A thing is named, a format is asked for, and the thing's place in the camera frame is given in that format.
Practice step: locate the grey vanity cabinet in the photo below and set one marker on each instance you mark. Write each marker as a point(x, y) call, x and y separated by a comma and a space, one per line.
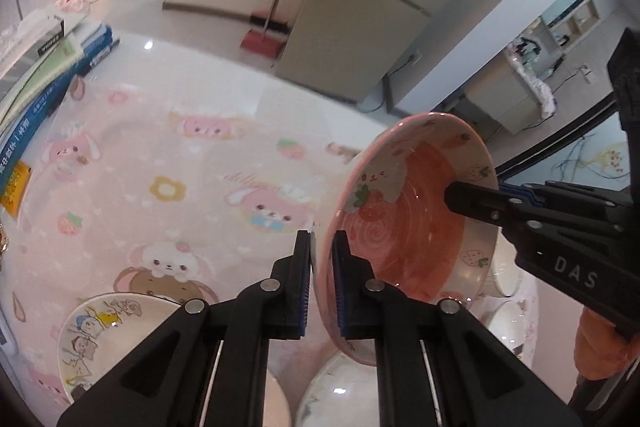
point(510, 93)

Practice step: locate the cartoon cat white plate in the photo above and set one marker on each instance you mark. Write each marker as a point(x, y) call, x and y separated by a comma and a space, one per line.
point(99, 333)

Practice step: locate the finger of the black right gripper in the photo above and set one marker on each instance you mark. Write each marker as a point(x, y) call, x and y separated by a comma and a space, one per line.
point(480, 203)

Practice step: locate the glass sliding door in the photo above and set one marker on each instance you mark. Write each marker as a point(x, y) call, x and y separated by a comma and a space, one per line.
point(590, 150)

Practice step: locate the pink cartoon tablecloth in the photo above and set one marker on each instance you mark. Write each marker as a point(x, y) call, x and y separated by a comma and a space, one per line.
point(131, 195)

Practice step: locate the right hand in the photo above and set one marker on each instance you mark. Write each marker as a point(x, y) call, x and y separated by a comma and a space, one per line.
point(600, 351)

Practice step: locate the stack of books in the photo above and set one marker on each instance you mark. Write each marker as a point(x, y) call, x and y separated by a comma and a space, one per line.
point(42, 59)

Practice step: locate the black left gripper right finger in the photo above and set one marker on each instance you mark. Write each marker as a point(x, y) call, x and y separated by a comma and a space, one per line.
point(436, 364)

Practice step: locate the pink strawberry rabbit bowl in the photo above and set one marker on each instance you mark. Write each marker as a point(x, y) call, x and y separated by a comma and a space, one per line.
point(390, 202)

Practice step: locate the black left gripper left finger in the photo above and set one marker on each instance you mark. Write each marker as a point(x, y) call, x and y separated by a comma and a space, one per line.
point(205, 365)

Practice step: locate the white bowl at bottom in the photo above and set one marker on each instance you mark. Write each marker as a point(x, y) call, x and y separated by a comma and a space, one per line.
point(343, 393)

